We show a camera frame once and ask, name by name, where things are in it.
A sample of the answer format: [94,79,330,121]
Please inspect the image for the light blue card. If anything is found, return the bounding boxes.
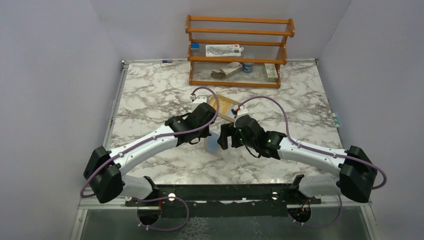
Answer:
[204,135,222,155]

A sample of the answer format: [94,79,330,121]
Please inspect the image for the beige leather card holder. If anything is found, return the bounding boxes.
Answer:
[203,130,223,156]

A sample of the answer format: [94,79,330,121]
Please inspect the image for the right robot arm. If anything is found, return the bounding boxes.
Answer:
[217,115,377,204]

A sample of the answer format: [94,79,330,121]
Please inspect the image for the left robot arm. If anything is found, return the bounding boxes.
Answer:
[83,102,217,206]

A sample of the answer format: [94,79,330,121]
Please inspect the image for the beige oval tray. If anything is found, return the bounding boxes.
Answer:
[216,94,240,122]

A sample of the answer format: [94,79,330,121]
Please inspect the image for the white staples box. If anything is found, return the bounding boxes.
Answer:
[220,62,243,76]

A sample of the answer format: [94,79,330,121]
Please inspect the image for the blue lidded small jar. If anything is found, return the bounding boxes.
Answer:
[242,62,255,73]

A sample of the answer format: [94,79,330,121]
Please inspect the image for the green white small box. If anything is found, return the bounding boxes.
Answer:
[264,63,279,82]

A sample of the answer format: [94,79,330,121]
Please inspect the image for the blue grey eraser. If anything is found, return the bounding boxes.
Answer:
[189,42,200,55]

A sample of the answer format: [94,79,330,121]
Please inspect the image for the packaged protractor set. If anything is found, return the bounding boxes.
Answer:
[205,44,244,57]

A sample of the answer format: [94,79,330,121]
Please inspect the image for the orange wooden shelf rack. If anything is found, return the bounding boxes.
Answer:
[185,15,296,89]

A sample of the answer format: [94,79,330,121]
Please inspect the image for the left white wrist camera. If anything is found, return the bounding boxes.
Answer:
[190,94,209,112]

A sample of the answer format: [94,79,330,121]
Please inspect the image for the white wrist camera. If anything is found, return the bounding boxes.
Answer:
[190,94,209,112]
[231,105,249,128]

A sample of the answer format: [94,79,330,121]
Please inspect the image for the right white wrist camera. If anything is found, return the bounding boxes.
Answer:
[231,105,249,128]

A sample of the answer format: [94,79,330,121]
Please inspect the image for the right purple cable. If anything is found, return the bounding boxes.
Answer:
[235,96,388,230]

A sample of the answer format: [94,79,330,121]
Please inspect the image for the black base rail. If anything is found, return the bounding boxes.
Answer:
[125,183,321,218]

